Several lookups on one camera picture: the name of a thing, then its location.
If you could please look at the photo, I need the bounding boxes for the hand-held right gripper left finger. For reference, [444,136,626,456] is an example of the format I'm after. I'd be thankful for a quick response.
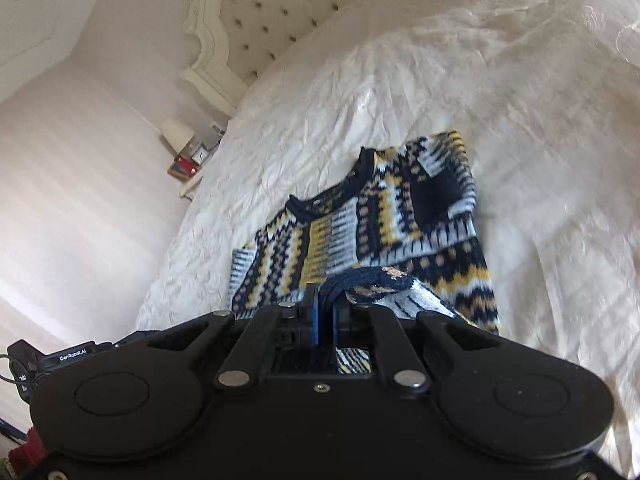
[147,284,321,390]

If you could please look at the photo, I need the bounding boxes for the cream table lamp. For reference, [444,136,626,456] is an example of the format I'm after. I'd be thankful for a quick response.
[160,117,196,155]

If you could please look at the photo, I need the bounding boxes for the cream tufted headboard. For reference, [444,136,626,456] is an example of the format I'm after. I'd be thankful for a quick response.
[179,0,437,117]

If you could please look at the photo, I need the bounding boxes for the dark red cloth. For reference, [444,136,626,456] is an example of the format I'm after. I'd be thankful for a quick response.
[7,429,48,478]

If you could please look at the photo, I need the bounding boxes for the cream wooden nightstand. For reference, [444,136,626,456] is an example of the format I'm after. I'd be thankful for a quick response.
[178,169,213,203]

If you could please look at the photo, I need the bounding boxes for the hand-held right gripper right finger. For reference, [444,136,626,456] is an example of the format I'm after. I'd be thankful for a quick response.
[332,293,502,395]

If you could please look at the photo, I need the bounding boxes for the bed with white floral duvet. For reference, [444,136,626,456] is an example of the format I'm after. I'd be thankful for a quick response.
[135,0,640,480]

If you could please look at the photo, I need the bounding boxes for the navy yellow patterned knit sweater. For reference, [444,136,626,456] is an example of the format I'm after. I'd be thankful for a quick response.
[227,130,501,377]

